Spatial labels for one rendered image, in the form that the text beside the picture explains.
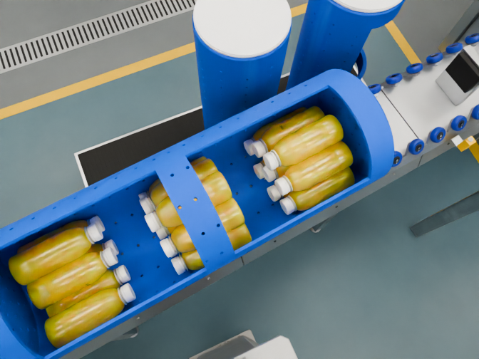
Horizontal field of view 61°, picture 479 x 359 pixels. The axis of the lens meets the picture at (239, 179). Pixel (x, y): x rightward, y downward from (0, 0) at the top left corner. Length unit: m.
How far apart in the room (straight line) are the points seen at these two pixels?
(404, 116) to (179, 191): 0.75
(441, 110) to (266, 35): 0.55
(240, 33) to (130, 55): 1.37
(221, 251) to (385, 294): 1.39
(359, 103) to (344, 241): 1.27
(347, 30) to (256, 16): 0.30
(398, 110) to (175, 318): 1.31
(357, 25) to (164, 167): 0.79
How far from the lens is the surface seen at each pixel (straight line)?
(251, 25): 1.21
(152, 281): 0.99
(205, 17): 1.22
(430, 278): 2.19
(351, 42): 1.40
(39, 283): 0.95
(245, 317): 1.96
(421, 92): 1.34
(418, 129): 1.27
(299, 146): 0.88
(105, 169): 2.02
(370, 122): 0.87
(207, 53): 1.20
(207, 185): 0.83
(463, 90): 1.29
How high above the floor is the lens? 1.96
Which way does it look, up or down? 71 degrees down
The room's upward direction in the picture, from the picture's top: 5 degrees clockwise
